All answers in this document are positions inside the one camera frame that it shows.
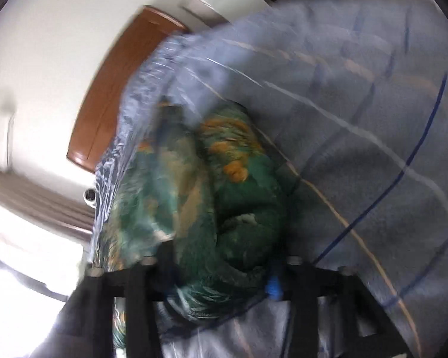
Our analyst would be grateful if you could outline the white round fan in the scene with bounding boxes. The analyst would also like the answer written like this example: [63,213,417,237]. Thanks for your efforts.
[83,188,97,209]

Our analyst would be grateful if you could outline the blue plaid duvet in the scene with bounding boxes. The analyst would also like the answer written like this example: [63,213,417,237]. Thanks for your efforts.
[92,0,448,357]

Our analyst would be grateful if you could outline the beige curtain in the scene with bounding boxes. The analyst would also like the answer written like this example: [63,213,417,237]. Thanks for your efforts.
[0,172,94,242]

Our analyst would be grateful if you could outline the brown wooden headboard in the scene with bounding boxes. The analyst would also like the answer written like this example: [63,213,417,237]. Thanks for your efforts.
[67,6,189,173]

